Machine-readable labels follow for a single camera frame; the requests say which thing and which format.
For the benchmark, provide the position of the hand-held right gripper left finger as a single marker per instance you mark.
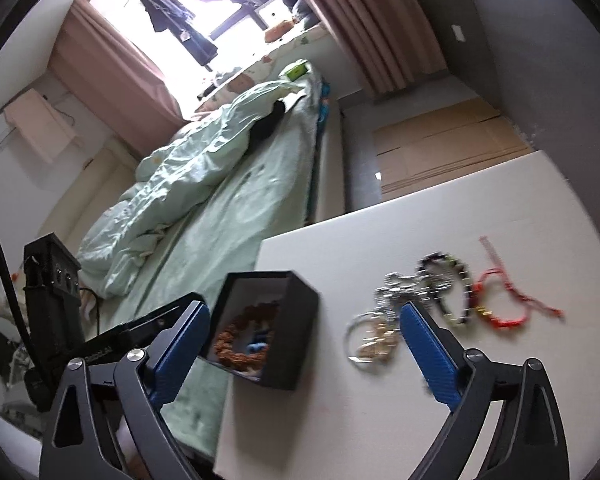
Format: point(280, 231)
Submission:
point(177, 355)

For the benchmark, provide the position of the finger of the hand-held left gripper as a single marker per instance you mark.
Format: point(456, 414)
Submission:
point(130, 332)

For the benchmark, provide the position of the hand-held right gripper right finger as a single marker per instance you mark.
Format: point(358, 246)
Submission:
point(430, 355)

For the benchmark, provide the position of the silver bangle with charms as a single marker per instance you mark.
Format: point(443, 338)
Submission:
point(375, 345)

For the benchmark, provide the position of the black jewelry box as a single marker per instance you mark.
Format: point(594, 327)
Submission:
point(280, 365)

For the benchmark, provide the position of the dark bag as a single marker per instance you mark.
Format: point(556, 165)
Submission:
point(2, 342)

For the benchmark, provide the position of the small blue trinket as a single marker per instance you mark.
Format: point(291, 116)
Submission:
point(256, 348)

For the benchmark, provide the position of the beige headboard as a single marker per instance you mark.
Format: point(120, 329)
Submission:
point(95, 195)

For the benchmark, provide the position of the white side table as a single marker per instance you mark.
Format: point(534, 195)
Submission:
point(480, 210)

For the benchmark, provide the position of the green bed sheet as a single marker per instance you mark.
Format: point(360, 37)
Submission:
point(240, 210)

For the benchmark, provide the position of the light green duvet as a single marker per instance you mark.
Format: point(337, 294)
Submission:
point(190, 180)

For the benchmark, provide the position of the pale cloth cover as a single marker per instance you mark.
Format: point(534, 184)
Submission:
point(45, 120)

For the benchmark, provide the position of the flat brown cardboard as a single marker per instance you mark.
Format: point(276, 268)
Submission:
point(445, 140)

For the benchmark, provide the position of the pink curtain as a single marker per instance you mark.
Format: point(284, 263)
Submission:
point(370, 25)
point(120, 75)

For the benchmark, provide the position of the black cloth on bed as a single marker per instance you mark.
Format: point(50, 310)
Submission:
point(265, 122)

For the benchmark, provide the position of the printed blue bed skirt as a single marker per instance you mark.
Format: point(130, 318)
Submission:
point(323, 110)

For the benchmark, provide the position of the small green box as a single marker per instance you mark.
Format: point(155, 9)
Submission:
point(296, 70)

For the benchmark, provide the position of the dark hanging jacket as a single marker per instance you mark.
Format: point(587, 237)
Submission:
point(180, 25)

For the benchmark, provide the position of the orange plush toy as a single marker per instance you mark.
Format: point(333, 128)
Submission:
point(277, 31)

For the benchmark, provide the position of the hanging dark clothes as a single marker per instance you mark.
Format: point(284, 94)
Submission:
point(245, 12)

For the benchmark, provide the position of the dark pillows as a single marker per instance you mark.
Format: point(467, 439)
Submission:
point(297, 2)

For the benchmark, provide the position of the wall switch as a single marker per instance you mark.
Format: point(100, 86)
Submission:
point(459, 33)

